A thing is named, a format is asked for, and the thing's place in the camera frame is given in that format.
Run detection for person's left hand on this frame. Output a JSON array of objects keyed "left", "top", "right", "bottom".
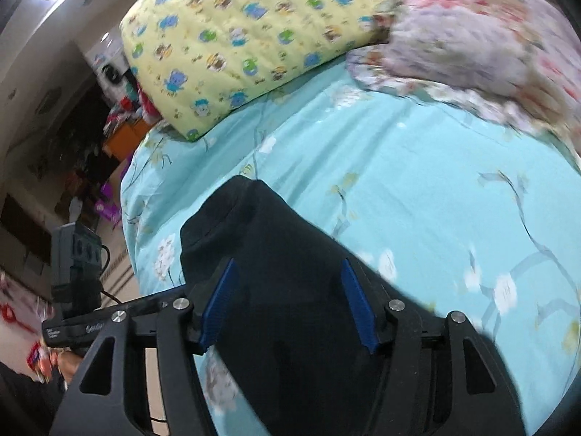
[{"left": 57, "top": 351, "right": 86, "bottom": 384}]

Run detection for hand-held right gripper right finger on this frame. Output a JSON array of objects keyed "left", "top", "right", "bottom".
[{"left": 340, "top": 258, "right": 527, "bottom": 436}]

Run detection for orange box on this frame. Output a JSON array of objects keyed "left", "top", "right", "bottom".
[{"left": 103, "top": 118, "right": 150, "bottom": 162}]

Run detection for purple toy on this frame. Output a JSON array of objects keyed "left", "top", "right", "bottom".
[{"left": 93, "top": 182, "right": 123, "bottom": 232}]

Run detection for light blue floral bedsheet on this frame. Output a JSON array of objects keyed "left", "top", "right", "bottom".
[{"left": 120, "top": 61, "right": 581, "bottom": 436}]

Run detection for black cable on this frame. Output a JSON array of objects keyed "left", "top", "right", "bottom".
[{"left": 99, "top": 244, "right": 124, "bottom": 305}]

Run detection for pink floral ruffled pillow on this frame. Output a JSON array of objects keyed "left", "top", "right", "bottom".
[{"left": 345, "top": 0, "right": 581, "bottom": 164}]

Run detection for yellow cartoon print pillow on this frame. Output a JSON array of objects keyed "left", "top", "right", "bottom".
[{"left": 119, "top": 0, "right": 395, "bottom": 142}]

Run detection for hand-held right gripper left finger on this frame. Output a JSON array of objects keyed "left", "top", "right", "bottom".
[{"left": 48, "top": 258, "right": 239, "bottom": 436}]

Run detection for black pants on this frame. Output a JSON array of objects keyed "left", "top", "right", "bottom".
[{"left": 179, "top": 175, "right": 518, "bottom": 436}]

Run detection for person's left forearm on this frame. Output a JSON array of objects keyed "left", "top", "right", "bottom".
[{"left": 0, "top": 361, "right": 69, "bottom": 436}]

